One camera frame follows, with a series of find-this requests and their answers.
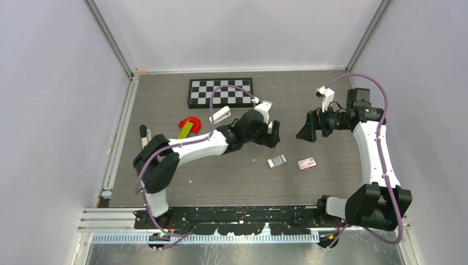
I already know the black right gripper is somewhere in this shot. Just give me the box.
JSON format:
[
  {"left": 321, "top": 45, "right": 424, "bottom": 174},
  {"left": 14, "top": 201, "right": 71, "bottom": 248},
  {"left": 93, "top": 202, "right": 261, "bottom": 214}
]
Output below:
[{"left": 297, "top": 101, "right": 350, "bottom": 142}]

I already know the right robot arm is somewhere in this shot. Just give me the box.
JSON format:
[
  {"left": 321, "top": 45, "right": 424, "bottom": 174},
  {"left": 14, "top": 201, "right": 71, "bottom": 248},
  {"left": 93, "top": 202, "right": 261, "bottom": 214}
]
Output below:
[{"left": 296, "top": 87, "right": 412, "bottom": 231}]

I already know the black and white stapler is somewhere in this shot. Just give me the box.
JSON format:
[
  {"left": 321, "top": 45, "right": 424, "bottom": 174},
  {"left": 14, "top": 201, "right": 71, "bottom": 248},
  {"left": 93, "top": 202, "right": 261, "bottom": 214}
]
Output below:
[{"left": 139, "top": 124, "right": 151, "bottom": 149}]

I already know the red white staple box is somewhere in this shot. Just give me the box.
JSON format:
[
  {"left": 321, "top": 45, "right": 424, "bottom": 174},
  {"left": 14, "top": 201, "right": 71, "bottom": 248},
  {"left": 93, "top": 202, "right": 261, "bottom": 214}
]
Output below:
[{"left": 297, "top": 157, "right": 317, "bottom": 171}]

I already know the red arch toy block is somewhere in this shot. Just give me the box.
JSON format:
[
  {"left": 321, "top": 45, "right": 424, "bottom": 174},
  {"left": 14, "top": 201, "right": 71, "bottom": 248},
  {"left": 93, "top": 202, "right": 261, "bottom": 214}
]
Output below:
[{"left": 178, "top": 116, "right": 202, "bottom": 134}]

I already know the checkerboard calibration board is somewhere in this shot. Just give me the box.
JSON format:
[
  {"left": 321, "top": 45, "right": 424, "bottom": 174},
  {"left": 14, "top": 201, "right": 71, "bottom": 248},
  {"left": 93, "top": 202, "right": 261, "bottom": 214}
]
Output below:
[{"left": 187, "top": 78, "right": 254, "bottom": 109}]

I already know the green lego brick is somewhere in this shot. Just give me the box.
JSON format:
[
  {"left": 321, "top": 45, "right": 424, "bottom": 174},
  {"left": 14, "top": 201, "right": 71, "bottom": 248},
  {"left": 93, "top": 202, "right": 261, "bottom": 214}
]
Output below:
[{"left": 178, "top": 121, "right": 194, "bottom": 139}]

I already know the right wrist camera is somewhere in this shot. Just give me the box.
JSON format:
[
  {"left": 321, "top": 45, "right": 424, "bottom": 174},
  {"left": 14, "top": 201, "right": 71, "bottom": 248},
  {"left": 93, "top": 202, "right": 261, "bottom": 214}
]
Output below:
[{"left": 315, "top": 86, "right": 335, "bottom": 113}]

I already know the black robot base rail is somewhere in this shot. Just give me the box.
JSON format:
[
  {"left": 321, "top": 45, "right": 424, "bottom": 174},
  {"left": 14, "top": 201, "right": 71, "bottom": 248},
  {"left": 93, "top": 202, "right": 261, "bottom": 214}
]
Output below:
[{"left": 133, "top": 205, "right": 345, "bottom": 236}]

